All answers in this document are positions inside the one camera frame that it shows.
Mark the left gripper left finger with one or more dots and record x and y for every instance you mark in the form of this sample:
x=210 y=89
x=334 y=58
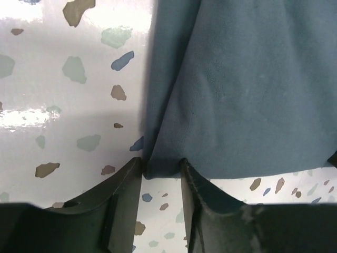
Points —
x=102 y=219

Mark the slate blue t shirt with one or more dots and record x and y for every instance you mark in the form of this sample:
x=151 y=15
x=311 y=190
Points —
x=241 y=88

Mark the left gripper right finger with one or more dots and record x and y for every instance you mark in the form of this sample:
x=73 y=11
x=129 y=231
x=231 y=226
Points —
x=217 y=222

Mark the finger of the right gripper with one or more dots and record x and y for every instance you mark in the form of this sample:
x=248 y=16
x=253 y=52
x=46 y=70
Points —
x=333 y=160

